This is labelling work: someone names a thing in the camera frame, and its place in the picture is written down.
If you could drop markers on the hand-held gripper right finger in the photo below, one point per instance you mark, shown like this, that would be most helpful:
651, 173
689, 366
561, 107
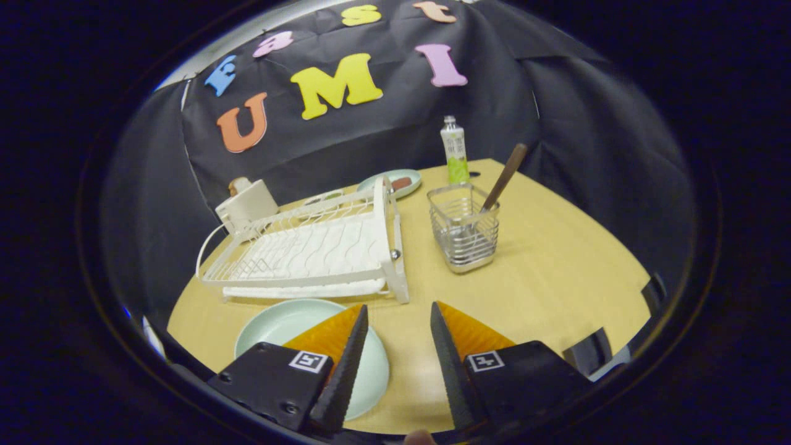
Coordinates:
451, 377

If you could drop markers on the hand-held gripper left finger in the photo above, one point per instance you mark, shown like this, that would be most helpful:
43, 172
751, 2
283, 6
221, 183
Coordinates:
340, 383

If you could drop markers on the light green plate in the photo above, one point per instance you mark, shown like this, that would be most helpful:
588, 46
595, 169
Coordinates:
278, 321

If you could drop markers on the white dish rack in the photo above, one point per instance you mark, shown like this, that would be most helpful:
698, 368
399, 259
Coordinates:
321, 247

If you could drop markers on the green plate with food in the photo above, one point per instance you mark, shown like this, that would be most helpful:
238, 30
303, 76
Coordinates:
411, 174

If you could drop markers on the dark chair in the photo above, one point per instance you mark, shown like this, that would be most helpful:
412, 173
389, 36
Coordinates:
587, 352
654, 296

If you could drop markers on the small white food tray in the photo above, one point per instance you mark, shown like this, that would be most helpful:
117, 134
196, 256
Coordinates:
324, 198

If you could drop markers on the white toaster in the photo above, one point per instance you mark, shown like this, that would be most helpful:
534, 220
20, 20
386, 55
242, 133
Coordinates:
250, 207

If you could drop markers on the red sausage piece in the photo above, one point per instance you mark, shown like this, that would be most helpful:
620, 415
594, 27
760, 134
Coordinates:
401, 183

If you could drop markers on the bread slice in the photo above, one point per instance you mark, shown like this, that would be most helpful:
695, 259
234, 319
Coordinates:
238, 184

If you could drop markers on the green drink bottle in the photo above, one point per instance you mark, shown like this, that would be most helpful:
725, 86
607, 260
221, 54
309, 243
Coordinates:
455, 151

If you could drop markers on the black backdrop cloth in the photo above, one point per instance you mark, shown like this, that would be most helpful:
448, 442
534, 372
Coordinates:
556, 123

